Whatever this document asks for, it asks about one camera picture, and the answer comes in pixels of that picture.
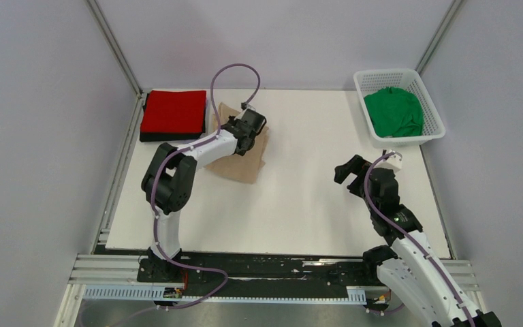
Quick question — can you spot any beige t shirt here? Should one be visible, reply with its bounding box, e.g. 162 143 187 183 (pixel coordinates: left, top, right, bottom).
204 103 269 184

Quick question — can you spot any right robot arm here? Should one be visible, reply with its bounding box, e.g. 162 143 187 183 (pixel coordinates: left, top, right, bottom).
334 152 501 326

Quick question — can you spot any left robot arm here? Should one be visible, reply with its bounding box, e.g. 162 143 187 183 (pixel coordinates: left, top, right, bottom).
141 108 266 281

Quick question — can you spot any green t shirt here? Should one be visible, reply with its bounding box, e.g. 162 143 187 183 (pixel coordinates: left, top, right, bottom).
364 87 424 138

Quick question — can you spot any white plastic basket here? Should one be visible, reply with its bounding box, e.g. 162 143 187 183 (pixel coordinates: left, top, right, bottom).
353 68 445 149

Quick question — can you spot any folded red t shirt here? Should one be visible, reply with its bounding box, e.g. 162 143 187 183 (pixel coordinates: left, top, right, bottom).
140 89 208 134

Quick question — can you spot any folded black t shirt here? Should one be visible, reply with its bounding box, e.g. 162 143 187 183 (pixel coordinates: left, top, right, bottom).
138 92 208 144

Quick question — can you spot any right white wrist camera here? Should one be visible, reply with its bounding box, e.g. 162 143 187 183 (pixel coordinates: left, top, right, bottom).
376 149 403 172

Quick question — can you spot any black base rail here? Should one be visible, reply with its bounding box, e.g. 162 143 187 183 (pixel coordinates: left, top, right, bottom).
137 251 386 299

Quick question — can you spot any left aluminium frame post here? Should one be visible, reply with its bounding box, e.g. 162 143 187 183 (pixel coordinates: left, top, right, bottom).
84 0 142 97

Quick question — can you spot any aluminium frame post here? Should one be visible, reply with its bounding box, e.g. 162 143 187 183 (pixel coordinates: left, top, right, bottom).
415 0 466 76
84 0 142 97

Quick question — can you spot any right aluminium frame post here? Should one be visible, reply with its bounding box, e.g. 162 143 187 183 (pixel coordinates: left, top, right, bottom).
415 0 466 76

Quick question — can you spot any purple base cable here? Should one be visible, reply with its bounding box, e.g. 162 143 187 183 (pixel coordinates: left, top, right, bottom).
108 270 229 327

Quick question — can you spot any white slotted cable duct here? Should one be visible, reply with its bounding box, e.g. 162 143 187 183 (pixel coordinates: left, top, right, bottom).
82 285 367 305

